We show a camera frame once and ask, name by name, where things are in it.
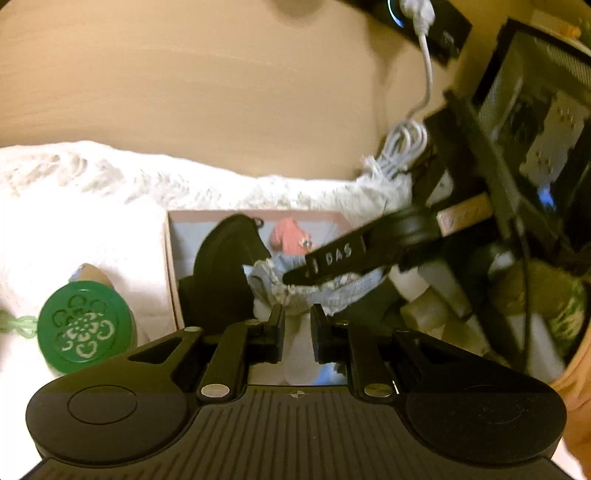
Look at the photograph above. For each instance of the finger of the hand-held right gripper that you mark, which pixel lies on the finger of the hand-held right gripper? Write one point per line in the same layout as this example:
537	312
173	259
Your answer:
337	258

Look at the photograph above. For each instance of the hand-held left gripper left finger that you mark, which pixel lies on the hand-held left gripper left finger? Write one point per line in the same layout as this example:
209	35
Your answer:
278	332

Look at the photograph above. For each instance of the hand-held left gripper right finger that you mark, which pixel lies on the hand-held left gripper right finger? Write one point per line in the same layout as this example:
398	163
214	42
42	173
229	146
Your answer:
316	333

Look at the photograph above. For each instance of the white cloth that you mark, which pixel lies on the white cloth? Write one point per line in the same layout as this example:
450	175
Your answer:
298	350

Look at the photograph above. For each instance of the light blue frilly cloth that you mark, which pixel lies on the light blue frilly cloth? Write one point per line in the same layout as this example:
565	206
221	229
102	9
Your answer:
277	281

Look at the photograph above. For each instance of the black cloth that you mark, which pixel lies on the black cloth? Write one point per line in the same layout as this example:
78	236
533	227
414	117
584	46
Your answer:
221	272

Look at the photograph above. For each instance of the person's right forearm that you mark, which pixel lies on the person's right forearm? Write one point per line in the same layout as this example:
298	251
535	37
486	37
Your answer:
577	406

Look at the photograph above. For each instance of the white rolled sock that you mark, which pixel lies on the white rolled sock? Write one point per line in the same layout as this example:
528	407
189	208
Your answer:
413	279
427	314

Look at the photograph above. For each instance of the pink cloth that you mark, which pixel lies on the pink cloth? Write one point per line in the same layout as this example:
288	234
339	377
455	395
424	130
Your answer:
288	235

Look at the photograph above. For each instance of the wooden slat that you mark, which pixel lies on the wooden slat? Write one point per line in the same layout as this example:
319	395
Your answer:
464	212

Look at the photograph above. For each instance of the green patterned cloth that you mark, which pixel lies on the green patterned cloth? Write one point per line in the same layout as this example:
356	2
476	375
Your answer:
547	295

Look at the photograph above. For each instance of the black computer case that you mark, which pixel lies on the black computer case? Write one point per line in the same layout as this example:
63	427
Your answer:
531	92

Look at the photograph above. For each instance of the green lid jar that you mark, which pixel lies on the green lid jar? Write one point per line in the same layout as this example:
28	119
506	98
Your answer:
83	327

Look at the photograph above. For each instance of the brown paper packet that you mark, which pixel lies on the brown paper packet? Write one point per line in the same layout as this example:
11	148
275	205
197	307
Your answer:
90	273

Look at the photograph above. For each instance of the black power strip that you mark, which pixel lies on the black power strip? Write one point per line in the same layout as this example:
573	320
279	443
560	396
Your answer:
452	32

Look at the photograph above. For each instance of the white plug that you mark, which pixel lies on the white plug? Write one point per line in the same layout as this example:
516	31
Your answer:
418	14

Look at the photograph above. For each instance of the wooden headboard panel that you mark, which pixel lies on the wooden headboard panel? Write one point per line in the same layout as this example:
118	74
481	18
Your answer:
207	83

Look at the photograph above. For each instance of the white fluffy blanket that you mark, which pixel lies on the white fluffy blanket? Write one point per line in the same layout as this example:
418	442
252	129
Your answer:
92	184

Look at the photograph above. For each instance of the green tassel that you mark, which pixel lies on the green tassel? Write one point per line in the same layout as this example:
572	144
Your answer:
18	324

